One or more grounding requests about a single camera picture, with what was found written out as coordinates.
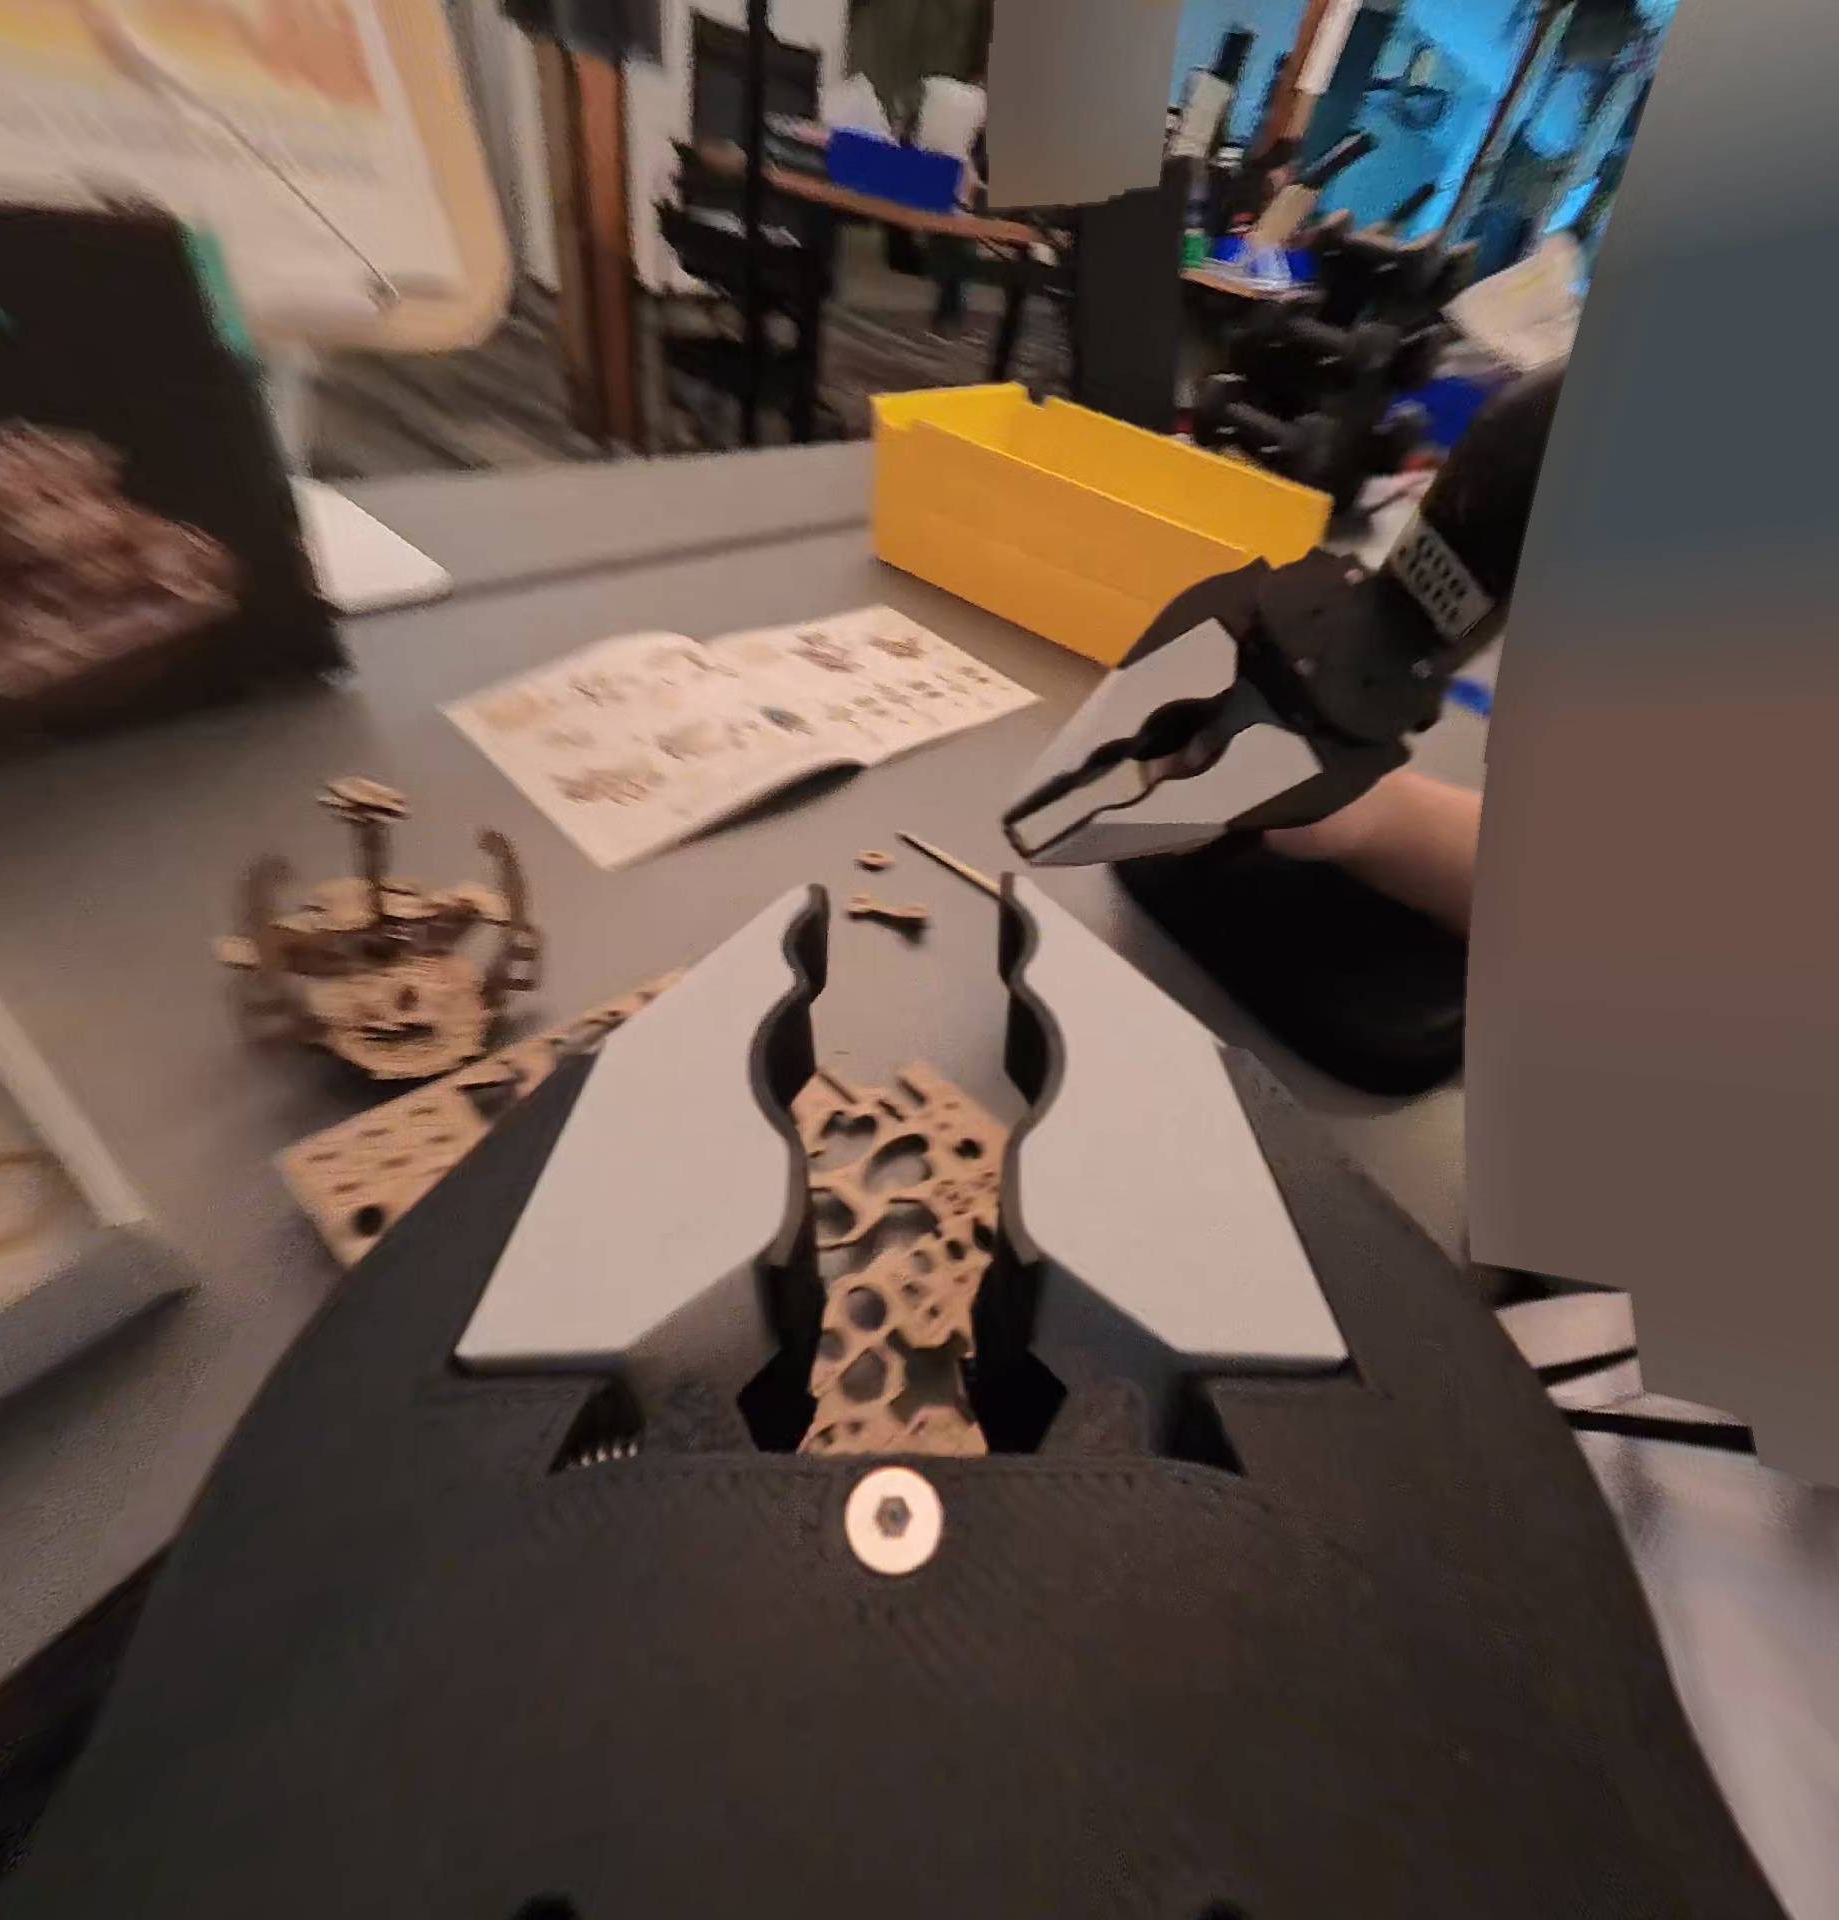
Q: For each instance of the instruction poster board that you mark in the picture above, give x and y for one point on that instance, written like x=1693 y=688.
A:
x=258 y=117

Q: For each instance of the person's right forearm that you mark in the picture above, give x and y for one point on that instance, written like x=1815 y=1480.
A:
x=1399 y=839

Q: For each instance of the black model kit box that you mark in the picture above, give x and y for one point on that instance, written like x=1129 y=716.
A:
x=108 y=452

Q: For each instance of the yellow plastic bin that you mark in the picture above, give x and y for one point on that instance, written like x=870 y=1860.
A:
x=1041 y=539

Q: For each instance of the blue storage bin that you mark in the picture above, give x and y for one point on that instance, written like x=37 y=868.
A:
x=890 y=164

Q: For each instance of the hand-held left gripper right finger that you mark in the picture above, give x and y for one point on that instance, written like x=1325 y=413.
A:
x=1161 y=1200

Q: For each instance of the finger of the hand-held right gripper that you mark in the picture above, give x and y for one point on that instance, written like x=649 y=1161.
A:
x=1145 y=688
x=1174 y=804

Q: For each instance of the wooden key-shaped part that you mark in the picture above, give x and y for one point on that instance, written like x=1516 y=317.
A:
x=883 y=912

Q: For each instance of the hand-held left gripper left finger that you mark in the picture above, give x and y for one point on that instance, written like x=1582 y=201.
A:
x=634 y=1200

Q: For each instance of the white cardboard tray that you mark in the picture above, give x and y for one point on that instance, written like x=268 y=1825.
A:
x=62 y=1321

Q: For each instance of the wooden gear model assembly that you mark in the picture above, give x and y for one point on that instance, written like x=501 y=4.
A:
x=379 y=973

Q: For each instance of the illustrated instruction booklet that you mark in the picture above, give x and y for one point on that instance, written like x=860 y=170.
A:
x=680 y=734

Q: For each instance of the laser-cut wooden parts sheet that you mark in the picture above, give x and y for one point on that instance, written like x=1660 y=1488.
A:
x=457 y=1101

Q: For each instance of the black office chair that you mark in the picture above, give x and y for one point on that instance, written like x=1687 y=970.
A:
x=741 y=267

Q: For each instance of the black dumbbell rack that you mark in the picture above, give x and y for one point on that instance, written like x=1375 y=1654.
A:
x=1308 y=389

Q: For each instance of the white rounded base plate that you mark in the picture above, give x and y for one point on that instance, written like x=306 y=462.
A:
x=372 y=555

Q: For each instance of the pointed wooden stick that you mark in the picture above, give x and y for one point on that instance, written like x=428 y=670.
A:
x=950 y=867

